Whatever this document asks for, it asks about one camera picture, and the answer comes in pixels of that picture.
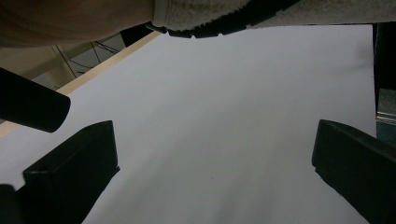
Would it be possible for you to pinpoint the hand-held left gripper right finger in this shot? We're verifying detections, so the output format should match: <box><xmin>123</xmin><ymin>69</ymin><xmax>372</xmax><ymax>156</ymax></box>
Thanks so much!
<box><xmin>311</xmin><ymin>119</ymin><xmax>396</xmax><ymax>224</ymax></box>

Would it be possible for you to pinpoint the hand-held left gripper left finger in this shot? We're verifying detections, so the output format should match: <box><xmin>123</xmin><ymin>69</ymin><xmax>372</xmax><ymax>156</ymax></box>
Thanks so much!
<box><xmin>15</xmin><ymin>120</ymin><xmax>120</xmax><ymax>224</ymax></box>

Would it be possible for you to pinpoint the light wooden table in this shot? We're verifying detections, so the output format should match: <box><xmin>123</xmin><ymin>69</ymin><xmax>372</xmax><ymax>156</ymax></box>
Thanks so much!
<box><xmin>0</xmin><ymin>30</ymin><xmax>163</xmax><ymax>140</ymax></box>

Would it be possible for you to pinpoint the white board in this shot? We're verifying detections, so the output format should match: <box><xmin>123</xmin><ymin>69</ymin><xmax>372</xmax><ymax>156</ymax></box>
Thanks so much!
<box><xmin>0</xmin><ymin>24</ymin><xmax>377</xmax><ymax>224</ymax></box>

